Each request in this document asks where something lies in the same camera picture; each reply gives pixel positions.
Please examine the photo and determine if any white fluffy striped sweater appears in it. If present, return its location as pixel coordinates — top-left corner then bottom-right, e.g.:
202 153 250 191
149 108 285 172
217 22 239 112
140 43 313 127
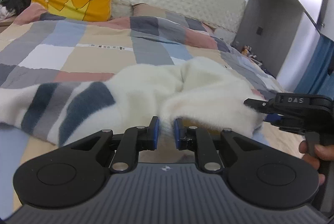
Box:
1 57 264 146

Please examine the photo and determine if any person right hand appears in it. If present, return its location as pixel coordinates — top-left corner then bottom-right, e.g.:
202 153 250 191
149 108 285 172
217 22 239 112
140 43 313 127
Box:
298 140 334 170

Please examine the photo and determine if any blue curtain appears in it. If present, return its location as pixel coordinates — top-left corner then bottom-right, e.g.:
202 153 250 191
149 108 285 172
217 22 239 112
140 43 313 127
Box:
294 36 334 100

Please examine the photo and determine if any yellow bottle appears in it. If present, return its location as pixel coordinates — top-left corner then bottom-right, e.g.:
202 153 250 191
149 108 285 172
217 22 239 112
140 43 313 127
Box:
241 45 251 56

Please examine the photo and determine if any grey wardrobe cabinet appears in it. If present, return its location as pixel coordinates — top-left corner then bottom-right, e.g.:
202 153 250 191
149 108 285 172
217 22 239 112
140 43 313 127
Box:
234 0 324 91

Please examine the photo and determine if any patchwork plaid duvet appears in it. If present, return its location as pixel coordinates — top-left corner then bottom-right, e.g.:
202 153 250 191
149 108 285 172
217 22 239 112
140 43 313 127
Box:
1 3 302 218

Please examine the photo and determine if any wooden nightstand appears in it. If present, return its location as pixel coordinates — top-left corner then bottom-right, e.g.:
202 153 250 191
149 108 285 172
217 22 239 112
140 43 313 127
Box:
0 16 16 33

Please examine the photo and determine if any white crumpled cloth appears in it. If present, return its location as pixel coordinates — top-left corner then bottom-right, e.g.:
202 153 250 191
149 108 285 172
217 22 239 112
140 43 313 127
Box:
0 4 16 21

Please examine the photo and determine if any plaid bed pillow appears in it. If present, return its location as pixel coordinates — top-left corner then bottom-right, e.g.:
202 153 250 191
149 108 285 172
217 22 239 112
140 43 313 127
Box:
133 3 214 35

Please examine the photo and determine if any dark wall switch right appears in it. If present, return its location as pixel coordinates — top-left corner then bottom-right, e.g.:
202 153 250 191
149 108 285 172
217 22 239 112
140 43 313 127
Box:
256 26 263 36

